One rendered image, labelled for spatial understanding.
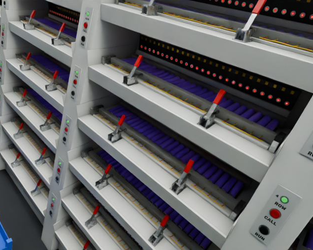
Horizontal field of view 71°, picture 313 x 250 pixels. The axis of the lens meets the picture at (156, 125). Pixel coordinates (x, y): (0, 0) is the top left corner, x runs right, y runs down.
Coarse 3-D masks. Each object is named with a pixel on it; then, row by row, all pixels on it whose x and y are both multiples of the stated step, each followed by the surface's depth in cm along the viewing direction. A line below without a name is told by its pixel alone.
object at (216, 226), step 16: (112, 96) 86; (80, 112) 79; (96, 112) 82; (80, 128) 80; (96, 128) 75; (112, 144) 69; (128, 144) 70; (128, 160) 65; (144, 160) 65; (160, 160) 66; (144, 176) 62; (160, 176) 60; (160, 192) 59; (192, 192) 57; (176, 208) 57; (192, 208) 53; (208, 208) 54; (240, 208) 51; (192, 224) 54; (208, 224) 50; (224, 224) 51; (224, 240) 48
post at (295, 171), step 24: (312, 120) 36; (288, 144) 39; (288, 168) 39; (312, 168) 37; (264, 192) 42; (312, 192) 37; (240, 216) 45; (312, 216) 38; (240, 240) 46; (288, 240) 40
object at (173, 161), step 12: (108, 120) 79; (132, 132) 72; (144, 144) 70; (156, 144) 68; (156, 156) 65; (168, 156) 64; (180, 168) 62; (192, 180) 60; (204, 180) 58; (216, 192) 56; (228, 204) 54
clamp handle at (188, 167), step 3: (189, 162) 56; (192, 162) 55; (186, 165) 56; (189, 165) 56; (192, 165) 56; (186, 168) 56; (189, 168) 56; (186, 171) 56; (183, 174) 56; (186, 174) 56; (180, 177) 56; (183, 177) 56; (180, 180) 56; (180, 183) 56
